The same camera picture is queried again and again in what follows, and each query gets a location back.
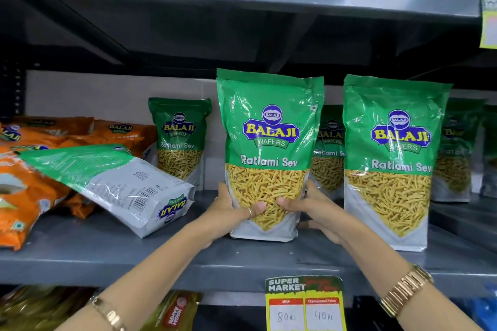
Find person's right forearm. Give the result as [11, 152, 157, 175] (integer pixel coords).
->
[341, 220, 484, 331]

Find yellow price label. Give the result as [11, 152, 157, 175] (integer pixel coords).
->
[265, 275, 347, 331]
[479, 0, 497, 50]

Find blue snack bag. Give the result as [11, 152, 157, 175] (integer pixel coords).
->
[463, 284, 497, 331]

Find grey metal shelf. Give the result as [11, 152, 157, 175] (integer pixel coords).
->
[0, 189, 497, 298]

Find dark perforated metal post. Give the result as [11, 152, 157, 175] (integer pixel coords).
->
[0, 61, 25, 120]

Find gold wristwatch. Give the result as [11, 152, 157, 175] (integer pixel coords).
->
[379, 264, 434, 319]

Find person's left hand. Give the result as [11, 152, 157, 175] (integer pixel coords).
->
[197, 182, 268, 249]

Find gold bangle bracelet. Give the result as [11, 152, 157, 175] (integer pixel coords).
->
[88, 295, 127, 331]

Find pile of orange chip bags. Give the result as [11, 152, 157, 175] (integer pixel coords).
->
[0, 115, 158, 252]

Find person's right hand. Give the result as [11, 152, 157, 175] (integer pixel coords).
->
[275, 180, 361, 247]

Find sev packets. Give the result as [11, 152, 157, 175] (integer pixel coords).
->
[148, 97, 497, 203]

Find person's left forearm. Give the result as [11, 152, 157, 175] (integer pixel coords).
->
[58, 210, 224, 331]

